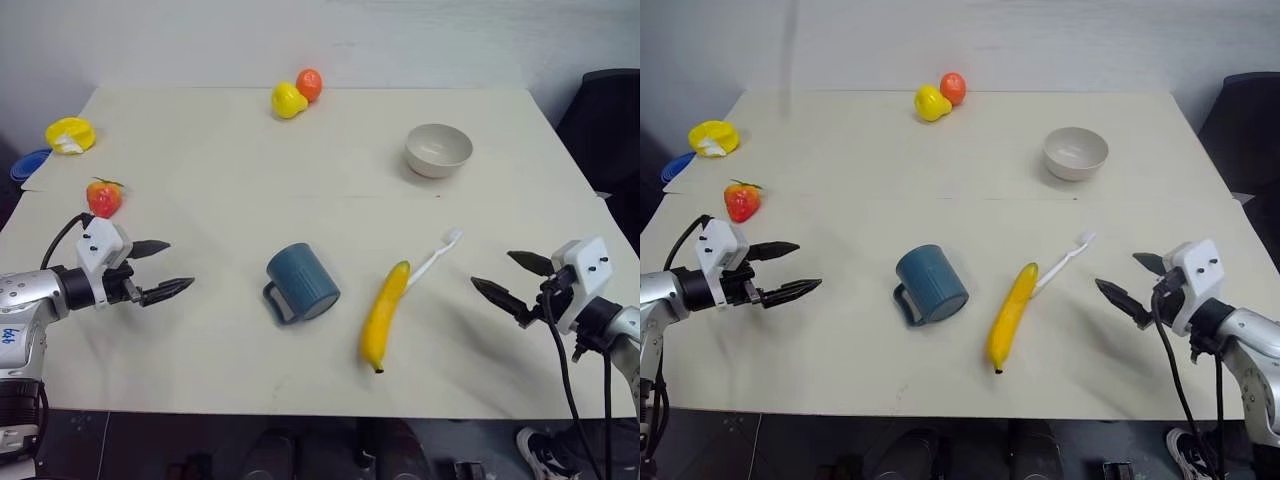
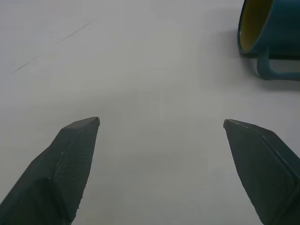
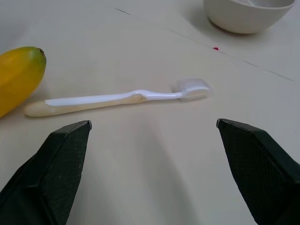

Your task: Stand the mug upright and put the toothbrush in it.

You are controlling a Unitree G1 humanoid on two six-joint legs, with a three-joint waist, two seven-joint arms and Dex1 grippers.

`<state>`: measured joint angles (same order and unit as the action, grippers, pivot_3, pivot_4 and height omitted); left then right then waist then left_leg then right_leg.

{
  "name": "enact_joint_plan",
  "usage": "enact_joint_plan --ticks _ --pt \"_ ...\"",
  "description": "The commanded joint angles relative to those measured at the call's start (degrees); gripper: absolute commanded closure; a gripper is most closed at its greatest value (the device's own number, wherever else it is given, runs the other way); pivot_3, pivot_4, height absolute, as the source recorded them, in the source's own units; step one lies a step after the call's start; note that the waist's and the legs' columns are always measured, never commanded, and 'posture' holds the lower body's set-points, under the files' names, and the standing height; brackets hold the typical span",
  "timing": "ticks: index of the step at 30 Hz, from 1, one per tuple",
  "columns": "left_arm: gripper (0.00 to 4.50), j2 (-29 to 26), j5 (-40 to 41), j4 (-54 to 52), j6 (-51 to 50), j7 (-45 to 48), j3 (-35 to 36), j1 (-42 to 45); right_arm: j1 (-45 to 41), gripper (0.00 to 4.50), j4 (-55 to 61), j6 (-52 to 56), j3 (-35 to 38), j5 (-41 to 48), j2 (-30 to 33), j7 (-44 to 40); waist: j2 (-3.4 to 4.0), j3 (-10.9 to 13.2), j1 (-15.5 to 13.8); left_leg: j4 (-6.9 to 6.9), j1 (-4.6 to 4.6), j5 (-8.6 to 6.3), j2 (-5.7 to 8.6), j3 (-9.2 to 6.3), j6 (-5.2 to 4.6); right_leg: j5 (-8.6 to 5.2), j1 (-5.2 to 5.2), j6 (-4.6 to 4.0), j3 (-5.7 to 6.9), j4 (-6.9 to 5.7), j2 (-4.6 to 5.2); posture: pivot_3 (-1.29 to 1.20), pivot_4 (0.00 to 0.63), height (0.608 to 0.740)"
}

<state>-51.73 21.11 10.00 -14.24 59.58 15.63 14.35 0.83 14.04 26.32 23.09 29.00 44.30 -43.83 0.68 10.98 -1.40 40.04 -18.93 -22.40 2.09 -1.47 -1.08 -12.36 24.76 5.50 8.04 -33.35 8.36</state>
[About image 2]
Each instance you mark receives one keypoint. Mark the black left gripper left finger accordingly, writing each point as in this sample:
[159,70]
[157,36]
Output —
[58,171]

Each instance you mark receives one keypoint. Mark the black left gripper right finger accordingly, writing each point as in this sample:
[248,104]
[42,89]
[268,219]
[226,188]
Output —
[262,168]

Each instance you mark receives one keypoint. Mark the teal mug with yellow inside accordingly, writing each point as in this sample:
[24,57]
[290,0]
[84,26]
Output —
[269,25]

